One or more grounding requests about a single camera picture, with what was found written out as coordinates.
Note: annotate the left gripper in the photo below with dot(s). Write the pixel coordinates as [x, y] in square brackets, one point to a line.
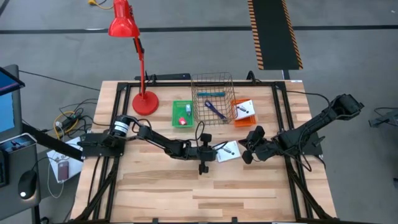
[199, 154]

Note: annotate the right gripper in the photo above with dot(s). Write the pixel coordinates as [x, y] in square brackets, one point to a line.
[265, 150]

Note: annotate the white box with green edge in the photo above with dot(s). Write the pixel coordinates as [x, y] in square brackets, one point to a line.
[231, 155]

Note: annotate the white box with adapter picture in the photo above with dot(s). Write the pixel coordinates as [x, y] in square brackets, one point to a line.
[247, 113]

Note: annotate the pink box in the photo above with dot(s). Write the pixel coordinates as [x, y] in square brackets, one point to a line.
[182, 121]

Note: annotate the small grey block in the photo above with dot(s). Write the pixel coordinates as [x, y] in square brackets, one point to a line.
[188, 109]

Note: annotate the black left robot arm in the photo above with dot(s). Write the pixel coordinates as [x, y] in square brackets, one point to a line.
[155, 138]

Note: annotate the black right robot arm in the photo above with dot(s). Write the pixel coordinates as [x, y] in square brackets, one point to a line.
[311, 127]

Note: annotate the orange plastic basket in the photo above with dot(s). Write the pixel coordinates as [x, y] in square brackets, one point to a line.
[245, 123]

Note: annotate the green plastic basket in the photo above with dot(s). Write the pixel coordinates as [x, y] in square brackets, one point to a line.
[177, 107]

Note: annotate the red desk lamp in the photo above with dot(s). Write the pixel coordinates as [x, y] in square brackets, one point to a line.
[145, 104]

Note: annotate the black hazard-striped floor mat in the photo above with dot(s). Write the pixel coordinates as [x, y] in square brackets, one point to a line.
[275, 34]

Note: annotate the dark red phone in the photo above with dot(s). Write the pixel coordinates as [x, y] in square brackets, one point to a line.
[63, 170]

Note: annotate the white paper sheet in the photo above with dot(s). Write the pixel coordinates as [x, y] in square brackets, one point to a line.
[53, 165]

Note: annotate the black diagonal beam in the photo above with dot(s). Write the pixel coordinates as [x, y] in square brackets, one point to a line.
[49, 141]

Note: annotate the black computer mouse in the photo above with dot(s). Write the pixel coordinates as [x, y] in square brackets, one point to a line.
[27, 185]

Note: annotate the silver computer case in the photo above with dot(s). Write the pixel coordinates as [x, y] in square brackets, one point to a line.
[18, 144]

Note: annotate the yellow extension plug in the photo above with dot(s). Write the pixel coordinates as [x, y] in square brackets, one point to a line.
[92, 2]

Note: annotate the grey side desk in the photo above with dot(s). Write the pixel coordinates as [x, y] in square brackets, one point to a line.
[9, 202]

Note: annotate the blue-screen monitor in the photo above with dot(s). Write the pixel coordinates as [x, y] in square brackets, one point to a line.
[7, 105]

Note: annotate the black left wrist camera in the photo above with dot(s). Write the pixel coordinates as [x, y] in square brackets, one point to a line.
[212, 155]

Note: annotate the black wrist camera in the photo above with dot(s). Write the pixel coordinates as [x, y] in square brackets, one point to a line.
[212, 155]
[245, 144]

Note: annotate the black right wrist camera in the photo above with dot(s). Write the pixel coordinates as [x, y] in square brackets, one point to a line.
[245, 144]

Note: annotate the black aluminium table frame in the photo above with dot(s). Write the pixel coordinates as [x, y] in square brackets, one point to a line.
[122, 86]

